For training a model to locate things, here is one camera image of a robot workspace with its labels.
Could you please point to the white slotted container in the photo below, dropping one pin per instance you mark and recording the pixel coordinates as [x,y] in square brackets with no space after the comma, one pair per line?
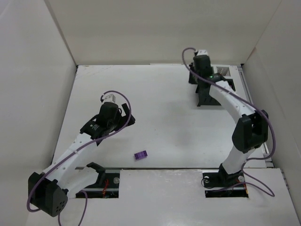
[222,70]

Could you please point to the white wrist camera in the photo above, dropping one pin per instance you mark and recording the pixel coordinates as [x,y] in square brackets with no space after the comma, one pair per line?
[200,52]
[108,98]

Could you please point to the black slotted container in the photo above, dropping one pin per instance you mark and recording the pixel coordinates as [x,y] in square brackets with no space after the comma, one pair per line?
[204,99]

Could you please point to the purple lego brick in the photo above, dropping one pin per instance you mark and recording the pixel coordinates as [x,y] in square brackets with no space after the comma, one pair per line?
[140,155]

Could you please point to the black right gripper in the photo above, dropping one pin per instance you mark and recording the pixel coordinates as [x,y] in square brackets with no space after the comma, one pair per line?
[204,94]

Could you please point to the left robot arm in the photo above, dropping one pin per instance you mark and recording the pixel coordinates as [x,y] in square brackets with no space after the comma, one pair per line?
[50,190]

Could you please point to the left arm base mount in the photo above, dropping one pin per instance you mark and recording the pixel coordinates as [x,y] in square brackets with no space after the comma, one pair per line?
[106,185]

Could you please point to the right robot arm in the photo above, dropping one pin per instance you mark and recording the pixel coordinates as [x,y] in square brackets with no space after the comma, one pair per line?
[250,132]

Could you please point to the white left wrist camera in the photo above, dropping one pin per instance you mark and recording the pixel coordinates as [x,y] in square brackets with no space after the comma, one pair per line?
[108,98]

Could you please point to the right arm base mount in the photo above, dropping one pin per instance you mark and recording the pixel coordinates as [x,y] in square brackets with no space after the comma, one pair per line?
[220,184]

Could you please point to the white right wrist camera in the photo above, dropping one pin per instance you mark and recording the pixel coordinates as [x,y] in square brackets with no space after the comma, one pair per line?
[200,52]

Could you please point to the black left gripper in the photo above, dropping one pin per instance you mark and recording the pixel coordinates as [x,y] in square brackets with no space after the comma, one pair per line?
[124,115]

